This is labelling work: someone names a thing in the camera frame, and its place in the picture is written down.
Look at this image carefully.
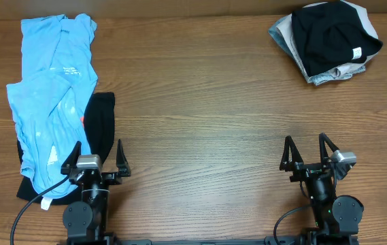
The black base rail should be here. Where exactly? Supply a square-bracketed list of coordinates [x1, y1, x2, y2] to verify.
[116, 236, 301, 245]

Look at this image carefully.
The black garment with logo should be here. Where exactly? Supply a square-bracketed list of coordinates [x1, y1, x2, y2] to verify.
[16, 92, 115, 206]

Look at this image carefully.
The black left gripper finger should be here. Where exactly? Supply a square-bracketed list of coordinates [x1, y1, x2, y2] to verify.
[116, 139, 131, 177]
[61, 141, 82, 175]

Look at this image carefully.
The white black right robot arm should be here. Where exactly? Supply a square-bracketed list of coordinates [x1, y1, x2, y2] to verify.
[273, 133, 364, 245]

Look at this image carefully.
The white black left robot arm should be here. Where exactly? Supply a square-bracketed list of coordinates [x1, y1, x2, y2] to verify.
[61, 140, 131, 245]

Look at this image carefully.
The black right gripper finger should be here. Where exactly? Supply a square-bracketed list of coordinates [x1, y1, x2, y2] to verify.
[280, 135, 303, 171]
[318, 132, 340, 165]

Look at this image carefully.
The light blue t-shirt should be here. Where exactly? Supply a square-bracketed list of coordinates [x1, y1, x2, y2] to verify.
[6, 14, 98, 210]

